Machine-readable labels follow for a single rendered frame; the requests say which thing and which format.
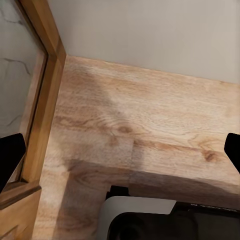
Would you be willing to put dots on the door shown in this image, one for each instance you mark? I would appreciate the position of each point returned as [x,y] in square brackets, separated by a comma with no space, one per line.
[32,60]

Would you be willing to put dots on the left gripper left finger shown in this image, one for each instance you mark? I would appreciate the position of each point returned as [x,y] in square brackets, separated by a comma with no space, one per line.
[12,149]

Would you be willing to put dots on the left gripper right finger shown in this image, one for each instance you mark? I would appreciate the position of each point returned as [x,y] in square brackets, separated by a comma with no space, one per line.
[232,149]

